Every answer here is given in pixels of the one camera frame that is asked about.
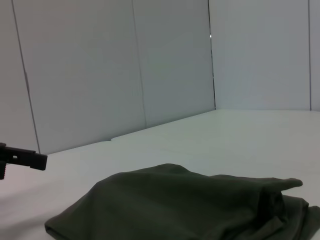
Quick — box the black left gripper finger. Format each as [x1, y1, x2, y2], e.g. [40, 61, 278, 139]
[0, 142, 48, 181]

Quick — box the dark green t-shirt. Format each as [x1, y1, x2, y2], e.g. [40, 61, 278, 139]
[44, 163, 320, 240]

